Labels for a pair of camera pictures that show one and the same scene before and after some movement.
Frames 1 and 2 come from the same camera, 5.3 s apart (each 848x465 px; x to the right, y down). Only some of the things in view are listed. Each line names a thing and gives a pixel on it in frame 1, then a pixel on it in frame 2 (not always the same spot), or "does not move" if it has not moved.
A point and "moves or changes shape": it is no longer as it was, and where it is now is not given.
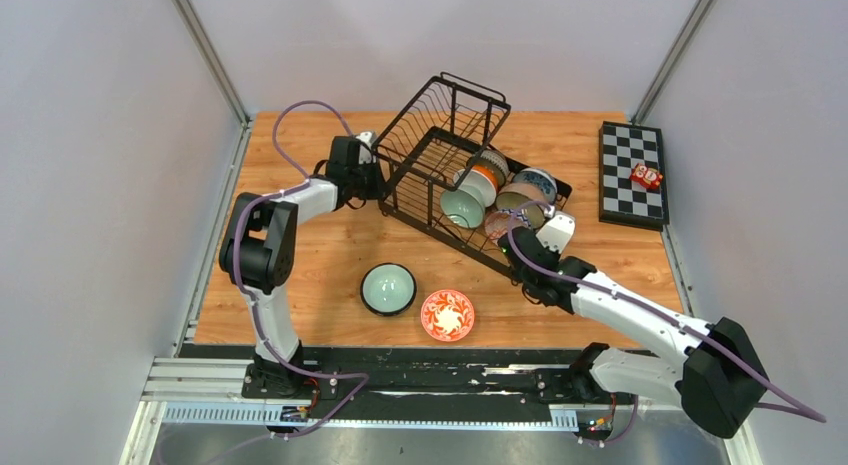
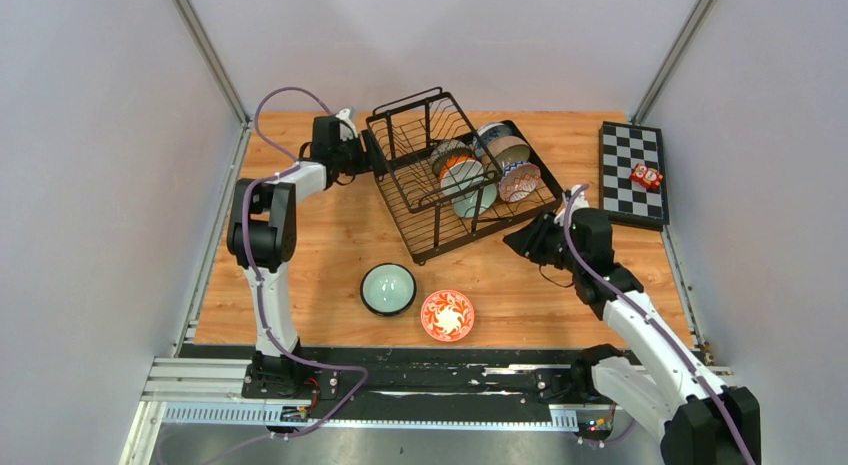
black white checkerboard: (621, 200) does not move
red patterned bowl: (497, 223) → (517, 180)
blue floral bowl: (539, 179) → (488, 132)
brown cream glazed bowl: (527, 198) → (508, 149)
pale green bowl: (463, 208) moves or changes shape
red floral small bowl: (447, 315) does not move
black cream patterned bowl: (494, 161) → (447, 150)
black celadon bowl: (388, 289) does not move
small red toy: (647, 176) does not move
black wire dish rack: (442, 182) moves or changes shape
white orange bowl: (481, 180) → (461, 174)
